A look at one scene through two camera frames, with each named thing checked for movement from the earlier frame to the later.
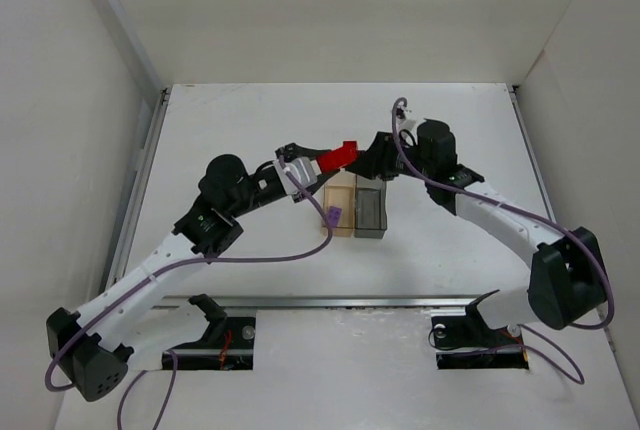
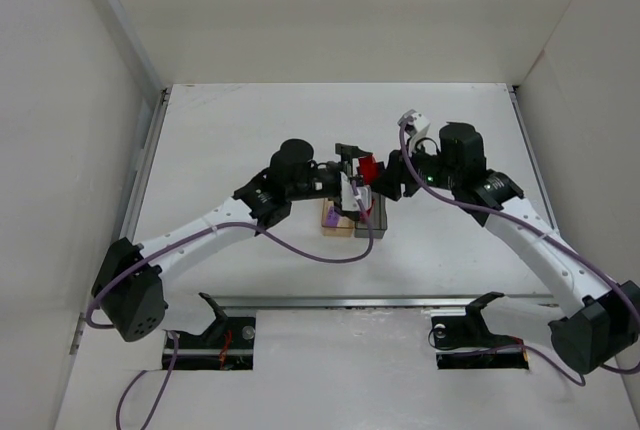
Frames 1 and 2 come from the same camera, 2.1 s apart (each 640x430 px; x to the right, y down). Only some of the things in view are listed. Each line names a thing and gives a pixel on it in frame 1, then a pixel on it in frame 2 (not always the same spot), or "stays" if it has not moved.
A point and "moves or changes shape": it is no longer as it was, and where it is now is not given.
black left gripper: (291, 154) -> (343, 170)
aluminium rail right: (532, 147) stays
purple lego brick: (334, 214) stays
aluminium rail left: (119, 256) stays
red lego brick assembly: (338, 158) moves or changes shape
